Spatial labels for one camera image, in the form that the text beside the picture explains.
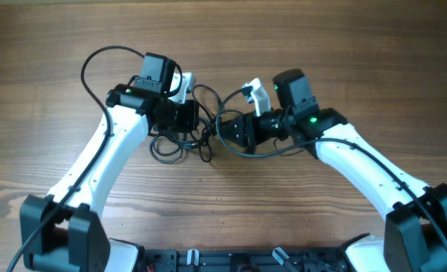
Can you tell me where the right white gripper handle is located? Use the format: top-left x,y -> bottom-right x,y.
242,78 -> 271,116

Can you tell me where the thick black USB cable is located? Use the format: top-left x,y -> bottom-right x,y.
149,83 -> 224,165

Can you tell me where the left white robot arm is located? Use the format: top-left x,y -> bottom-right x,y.
19,82 -> 198,271

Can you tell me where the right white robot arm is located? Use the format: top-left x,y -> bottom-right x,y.
216,108 -> 447,271

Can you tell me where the white gripper handle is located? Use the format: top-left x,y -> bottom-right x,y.
242,78 -> 271,116
170,72 -> 196,104

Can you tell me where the left white gripper handle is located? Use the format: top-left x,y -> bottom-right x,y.
170,72 -> 196,104

